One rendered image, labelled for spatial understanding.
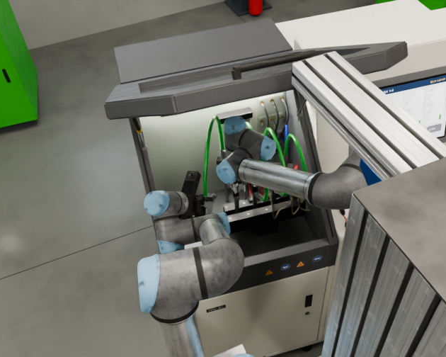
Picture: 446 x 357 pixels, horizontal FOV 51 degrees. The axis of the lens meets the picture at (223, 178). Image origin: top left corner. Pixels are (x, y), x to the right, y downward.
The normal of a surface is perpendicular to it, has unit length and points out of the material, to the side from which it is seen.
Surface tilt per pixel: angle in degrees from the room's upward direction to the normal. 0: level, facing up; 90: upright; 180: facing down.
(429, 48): 76
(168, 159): 90
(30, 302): 0
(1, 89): 90
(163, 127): 90
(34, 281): 0
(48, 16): 90
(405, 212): 0
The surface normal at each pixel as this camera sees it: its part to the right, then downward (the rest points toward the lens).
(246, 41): -0.07, -0.70
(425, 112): 0.23, 0.49
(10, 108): 0.28, 0.67
